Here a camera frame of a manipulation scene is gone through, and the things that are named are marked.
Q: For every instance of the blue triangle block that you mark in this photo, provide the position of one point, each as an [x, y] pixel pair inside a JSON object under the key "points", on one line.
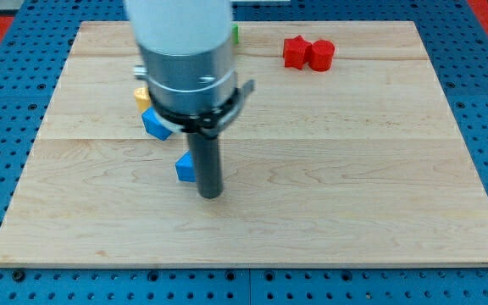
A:
{"points": [[184, 168]]}

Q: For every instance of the blue pentagon block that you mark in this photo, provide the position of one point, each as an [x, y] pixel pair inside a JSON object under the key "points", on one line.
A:
{"points": [[153, 127]]}

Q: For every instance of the wooden board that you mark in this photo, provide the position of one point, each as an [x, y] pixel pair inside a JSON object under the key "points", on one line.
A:
{"points": [[360, 166]]}

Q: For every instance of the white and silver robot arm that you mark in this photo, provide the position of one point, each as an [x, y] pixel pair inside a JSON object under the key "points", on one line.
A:
{"points": [[187, 50]]}

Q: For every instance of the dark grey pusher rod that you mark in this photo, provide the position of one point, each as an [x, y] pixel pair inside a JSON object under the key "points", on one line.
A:
{"points": [[207, 166]]}

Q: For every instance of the green block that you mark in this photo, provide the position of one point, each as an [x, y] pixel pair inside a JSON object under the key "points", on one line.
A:
{"points": [[235, 34]]}

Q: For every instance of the red star block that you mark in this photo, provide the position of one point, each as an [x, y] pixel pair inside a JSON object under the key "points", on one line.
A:
{"points": [[296, 52]]}

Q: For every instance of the yellow block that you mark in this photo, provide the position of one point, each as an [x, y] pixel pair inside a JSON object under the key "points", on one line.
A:
{"points": [[142, 98]]}

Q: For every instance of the red cylinder block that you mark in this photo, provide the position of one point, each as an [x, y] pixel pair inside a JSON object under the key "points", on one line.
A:
{"points": [[321, 55]]}

